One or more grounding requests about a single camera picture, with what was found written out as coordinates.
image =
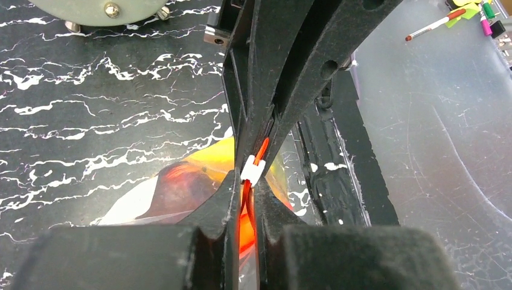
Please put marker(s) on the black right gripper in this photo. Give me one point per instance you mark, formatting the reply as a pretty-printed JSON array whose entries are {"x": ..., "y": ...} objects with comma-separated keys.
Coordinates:
[{"x": 280, "y": 56}]

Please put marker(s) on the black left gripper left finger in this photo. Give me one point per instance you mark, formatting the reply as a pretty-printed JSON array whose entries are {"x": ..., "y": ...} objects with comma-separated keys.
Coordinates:
[{"x": 199, "y": 252}]

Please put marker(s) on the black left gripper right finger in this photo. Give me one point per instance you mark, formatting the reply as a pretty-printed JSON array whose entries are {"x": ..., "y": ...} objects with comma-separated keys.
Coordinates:
[{"x": 295, "y": 255}]

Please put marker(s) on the clear zip top bag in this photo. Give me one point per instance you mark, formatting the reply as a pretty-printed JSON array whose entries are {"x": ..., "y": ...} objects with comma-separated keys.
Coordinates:
[{"x": 181, "y": 187}]

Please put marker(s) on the black base bar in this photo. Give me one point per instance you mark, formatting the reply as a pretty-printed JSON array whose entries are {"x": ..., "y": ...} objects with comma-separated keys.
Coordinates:
[{"x": 343, "y": 177}]

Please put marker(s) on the red tipped marker pen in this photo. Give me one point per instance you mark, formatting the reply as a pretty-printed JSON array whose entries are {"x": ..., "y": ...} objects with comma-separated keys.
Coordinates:
[{"x": 452, "y": 15}]

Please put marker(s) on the pink marker pen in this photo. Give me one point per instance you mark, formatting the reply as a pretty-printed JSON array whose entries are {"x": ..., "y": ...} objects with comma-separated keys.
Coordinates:
[{"x": 486, "y": 13}]

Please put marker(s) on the round cylinder with coloured lid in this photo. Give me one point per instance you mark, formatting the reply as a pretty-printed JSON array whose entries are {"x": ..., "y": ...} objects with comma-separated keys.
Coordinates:
[{"x": 102, "y": 13}]

